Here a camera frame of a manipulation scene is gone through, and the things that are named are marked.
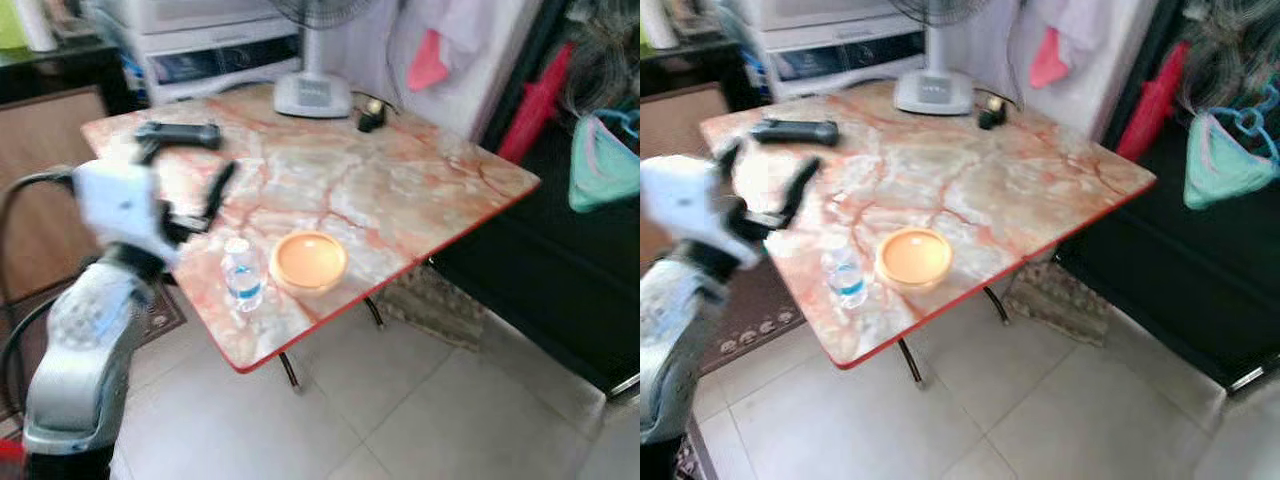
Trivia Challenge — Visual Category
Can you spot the black remote controller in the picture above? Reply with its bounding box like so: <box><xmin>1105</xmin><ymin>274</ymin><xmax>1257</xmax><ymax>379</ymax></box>
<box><xmin>134</xmin><ymin>120</ymin><xmax>224</xmax><ymax>152</ymax></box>
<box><xmin>750</xmin><ymin>117</ymin><xmax>842</xmax><ymax>148</ymax></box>

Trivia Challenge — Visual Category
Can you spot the brown wooden cabinet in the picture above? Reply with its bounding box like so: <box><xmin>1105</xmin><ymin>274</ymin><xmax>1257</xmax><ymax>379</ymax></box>
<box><xmin>0</xmin><ymin>85</ymin><xmax>113</xmax><ymax>303</ymax></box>
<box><xmin>640</xmin><ymin>84</ymin><xmax>733</xmax><ymax>163</ymax></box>

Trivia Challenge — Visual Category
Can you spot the clear plastic water bottle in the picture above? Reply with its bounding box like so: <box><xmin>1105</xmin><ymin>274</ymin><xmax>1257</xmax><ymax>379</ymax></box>
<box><xmin>821</xmin><ymin>238</ymin><xmax>870</xmax><ymax>310</ymax></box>
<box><xmin>220</xmin><ymin>236</ymin><xmax>265</xmax><ymax>314</ymax></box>

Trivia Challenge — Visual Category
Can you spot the orange plastic bowl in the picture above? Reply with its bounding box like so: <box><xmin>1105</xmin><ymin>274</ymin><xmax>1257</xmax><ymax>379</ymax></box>
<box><xmin>875</xmin><ymin>226</ymin><xmax>955</xmax><ymax>294</ymax></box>
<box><xmin>269</xmin><ymin>229</ymin><xmax>350</xmax><ymax>297</ymax></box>

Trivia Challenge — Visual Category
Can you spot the blue clothes hanger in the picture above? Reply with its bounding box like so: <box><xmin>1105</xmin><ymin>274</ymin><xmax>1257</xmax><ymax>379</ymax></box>
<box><xmin>598</xmin><ymin>106</ymin><xmax>641</xmax><ymax>143</ymax></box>
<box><xmin>1230</xmin><ymin>103</ymin><xmax>1280</xmax><ymax>169</ymax></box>

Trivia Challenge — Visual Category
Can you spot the green hanging cloth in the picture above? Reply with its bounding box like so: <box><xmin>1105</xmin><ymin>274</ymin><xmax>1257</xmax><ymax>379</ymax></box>
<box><xmin>1182</xmin><ymin>108</ymin><xmax>1280</xmax><ymax>212</ymax></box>
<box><xmin>567</xmin><ymin>110</ymin><xmax>641</xmax><ymax>215</ymax></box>

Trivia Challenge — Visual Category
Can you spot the white standing fan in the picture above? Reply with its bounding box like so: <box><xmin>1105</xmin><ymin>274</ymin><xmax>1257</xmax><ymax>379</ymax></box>
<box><xmin>268</xmin><ymin>0</ymin><xmax>383</xmax><ymax>120</ymax></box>
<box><xmin>888</xmin><ymin>0</ymin><xmax>1013</xmax><ymax>117</ymax></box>

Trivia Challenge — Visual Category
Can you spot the white paper roll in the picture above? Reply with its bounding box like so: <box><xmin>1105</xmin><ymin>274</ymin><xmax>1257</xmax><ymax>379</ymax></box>
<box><xmin>14</xmin><ymin>0</ymin><xmax>60</xmax><ymax>54</ymax></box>
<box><xmin>640</xmin><ymin>0</ymin><xmax>680</xmax><ymax>51</ymax></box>

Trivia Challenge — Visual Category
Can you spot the marble pattern folding table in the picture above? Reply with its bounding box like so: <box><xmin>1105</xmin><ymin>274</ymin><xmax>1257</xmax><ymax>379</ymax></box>
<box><xmin>698</xmin><ymin>80</ymin><xmax>1159</xmax><ymax>389</ymax></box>
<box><xmin>80</xmin><ymin>84</ymin><xmax>542</xmax><ymax>391</ymax></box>

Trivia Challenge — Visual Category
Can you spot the red folded umbrella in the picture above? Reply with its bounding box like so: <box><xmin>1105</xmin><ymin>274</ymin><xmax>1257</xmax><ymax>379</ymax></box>
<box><xmin>496</xmin><ymin>41</ymin><xmax>577</xmax><ymax>165</ymax></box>
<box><xmin>1114</xmin><ymin>39</ymin><xmax>1192</xmax><ymax>164</ymax></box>

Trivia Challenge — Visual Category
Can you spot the grey patterned rug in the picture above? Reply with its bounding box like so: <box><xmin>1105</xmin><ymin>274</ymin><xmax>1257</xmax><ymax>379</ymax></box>
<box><xmin>998</xmin><ymin>260</ymin><xmax>1103</xmax><ymax>348</ymax></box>
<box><xmin>374</xmin><ymin>263</ymin><xmax>493</xmax><ymax>353</ymax></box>

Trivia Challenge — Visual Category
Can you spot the pink hanging cloth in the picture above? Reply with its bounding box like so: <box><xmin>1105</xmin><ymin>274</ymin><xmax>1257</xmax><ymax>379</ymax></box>
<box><xmin>406</xmin><ymin>27</ymin><xmax>452</xmax><ymax>94</ymax></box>
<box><xmin>1027</xmin><ymin>26</ymin><xmax>1072</xmax><ymax>90</ymax></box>

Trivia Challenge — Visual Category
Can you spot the white hanging cloth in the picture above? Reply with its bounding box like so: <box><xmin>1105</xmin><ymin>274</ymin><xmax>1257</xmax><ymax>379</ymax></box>
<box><xmin>1000</xmin><ymin>0</ymin><xmax>1163</xmax><ymax>141</ymax></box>
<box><xmin>384</xmin><ymin>0</ymin><xmax>547</xmax><ymax>143</ymax></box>

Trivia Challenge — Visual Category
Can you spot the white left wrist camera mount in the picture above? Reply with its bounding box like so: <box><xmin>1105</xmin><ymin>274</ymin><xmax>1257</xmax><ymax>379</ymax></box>
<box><xmin>72</xmin><ymin>160</ymin><xmax>173</xmax><ymax>266</ymax></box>
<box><xmin>640</xmin><ymin>155</ymin><xmax>743</xmax><ymax>266</ymax></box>

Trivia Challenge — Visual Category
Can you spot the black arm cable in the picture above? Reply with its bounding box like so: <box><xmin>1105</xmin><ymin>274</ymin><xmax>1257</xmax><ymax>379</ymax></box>
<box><xmin>0</xmin><ymin>168</ymin><xmax>81</xmax><ymax>421</ymax></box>

